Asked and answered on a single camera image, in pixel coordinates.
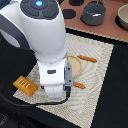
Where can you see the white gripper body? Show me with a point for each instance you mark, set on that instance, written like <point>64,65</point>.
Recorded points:
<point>55,78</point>

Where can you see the yellow toy bread loaf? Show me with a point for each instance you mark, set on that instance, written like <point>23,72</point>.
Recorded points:
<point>25,86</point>

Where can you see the tall grey pot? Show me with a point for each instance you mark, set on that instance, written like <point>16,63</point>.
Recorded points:
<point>93,13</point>

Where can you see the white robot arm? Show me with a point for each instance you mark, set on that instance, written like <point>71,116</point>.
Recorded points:
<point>39,25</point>

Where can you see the round beige plate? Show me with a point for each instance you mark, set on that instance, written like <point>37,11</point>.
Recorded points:
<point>76,64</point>

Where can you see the woven beige placemat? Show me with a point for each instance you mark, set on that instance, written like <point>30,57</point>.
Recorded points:
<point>79,110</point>

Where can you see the beige bowl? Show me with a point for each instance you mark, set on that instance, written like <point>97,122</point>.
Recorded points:
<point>123,16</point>

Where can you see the fork with wooden handle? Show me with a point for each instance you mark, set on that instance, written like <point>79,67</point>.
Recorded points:
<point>79,85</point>

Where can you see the knife with wooden handle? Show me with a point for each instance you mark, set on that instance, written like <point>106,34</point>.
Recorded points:
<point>87,58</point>

